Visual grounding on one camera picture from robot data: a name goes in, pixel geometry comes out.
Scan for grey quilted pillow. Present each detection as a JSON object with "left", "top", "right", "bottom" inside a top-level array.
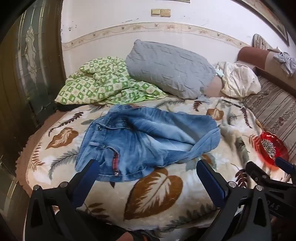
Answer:
[{"left": 125, "top": 39, "right": 216, "bottom": 100}]

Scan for blue denim pants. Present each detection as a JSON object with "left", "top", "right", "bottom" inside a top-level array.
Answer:
[{"left": 74, "top": 104, "right": 221, "bottom": 183}]

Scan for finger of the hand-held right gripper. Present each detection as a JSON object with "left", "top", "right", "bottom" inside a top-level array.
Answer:
[
  {"left": 245, "top": 161, "right": 296, "bottom": 189},
  {"left": 275, "top": 156, "right": 296, "bottom": 175}
]

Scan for grey crumpled cloth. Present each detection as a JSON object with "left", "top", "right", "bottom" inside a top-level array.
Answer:
[{"left": 273, "top": 51, "right": 296, "bottom": 77}]

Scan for large wall picture frame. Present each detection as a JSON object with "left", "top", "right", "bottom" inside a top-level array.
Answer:
[{"left": 240, "top": 0, "right": 290, "bottom": 47}]

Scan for light blue small cloth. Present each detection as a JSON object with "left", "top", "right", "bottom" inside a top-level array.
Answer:
[{"left": 214, "top": 65, "right": 225, "bottom": 78}]

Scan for red glass dish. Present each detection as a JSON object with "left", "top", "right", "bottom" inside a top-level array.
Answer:
[{"left": 259, "top": 132, "right": 289, "bottom": 166}]

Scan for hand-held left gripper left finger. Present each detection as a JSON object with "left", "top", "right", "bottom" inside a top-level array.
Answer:
[{"left": 24, "top": 159, "right": 102, "bottom": 241}]

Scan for brown padded headboard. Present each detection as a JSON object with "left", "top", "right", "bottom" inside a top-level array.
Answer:
[{"left": 236, "top": 46, "right": 296, "bottom": 87}]

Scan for cream crumpled cloth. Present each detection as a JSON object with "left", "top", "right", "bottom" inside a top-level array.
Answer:
[{"left": 216, "top": 61, "right": 262, "bottom": 98}]

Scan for leaf print blanket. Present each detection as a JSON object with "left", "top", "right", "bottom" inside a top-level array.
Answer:
[{"left": 16, "top": 96, "right": 292, "bottom": 232}]

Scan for green checked quilt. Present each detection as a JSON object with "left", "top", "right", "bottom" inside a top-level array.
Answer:
[{"left": 54, "top": 56, "right": 169, "bottom": 106}]

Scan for patterned cushion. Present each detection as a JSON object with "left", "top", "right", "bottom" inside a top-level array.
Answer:
[{"left": 252, "top": 34, "right": 273, "bottom": 50}]

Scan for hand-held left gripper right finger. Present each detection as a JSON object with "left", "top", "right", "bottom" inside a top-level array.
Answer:
[{"left": 195, "top": 159, "right": 273, "bottom": 241}]

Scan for striped mattress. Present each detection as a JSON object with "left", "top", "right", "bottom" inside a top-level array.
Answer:
[{"left": 242, "top": 75, "right": 296, "bottom": 160}]

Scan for wooden door with glass panel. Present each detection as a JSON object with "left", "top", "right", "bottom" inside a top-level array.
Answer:
[{"left": 0, "top": 0, "right": 67, "bottom": 223}]

